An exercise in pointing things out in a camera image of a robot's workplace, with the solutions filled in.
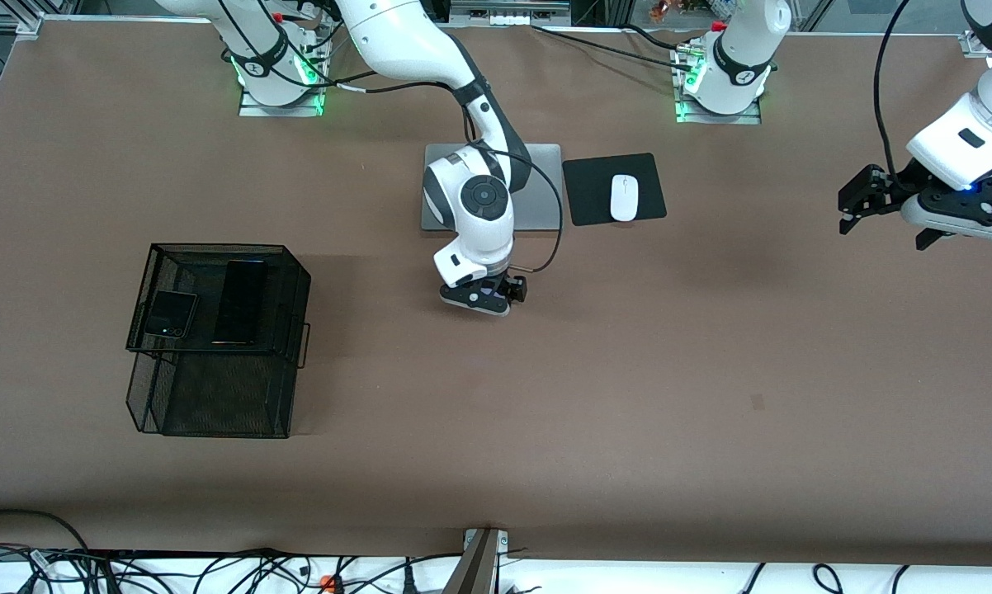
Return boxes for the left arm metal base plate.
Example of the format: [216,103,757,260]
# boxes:
[673,41,763,125]

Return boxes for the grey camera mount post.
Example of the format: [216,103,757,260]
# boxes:
[442,528,509,594]

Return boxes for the thick black floor cable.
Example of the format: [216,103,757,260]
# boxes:
[0,509,92,554]

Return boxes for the silver closed laptop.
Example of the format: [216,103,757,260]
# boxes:
[421,144,564,232]

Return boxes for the small black flip phone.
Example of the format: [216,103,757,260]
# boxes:
[144,290,198,339]

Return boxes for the long black base cable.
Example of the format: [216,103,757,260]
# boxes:
[531,25,695,72]

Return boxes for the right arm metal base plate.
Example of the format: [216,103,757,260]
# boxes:
[239,49,325,118]

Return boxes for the aluminium frame rail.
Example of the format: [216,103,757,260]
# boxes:
[0,0,81,39]

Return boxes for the long black smartphone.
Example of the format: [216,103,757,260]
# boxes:
[212,259,268,347]

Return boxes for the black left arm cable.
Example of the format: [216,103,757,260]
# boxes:
[872,0,914,187]

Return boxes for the white computer mouse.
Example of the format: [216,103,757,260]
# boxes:
[611,174,639,223]

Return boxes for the white power strip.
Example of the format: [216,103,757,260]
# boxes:
[451,0,571,27]

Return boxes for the black mouse pad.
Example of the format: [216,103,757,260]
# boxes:
[562,153,668,227]

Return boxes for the black mesh two-tier tray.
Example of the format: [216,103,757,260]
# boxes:
[125,243,313,439]

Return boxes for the short black base cable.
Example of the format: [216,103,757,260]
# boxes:
[620,23,697,54]

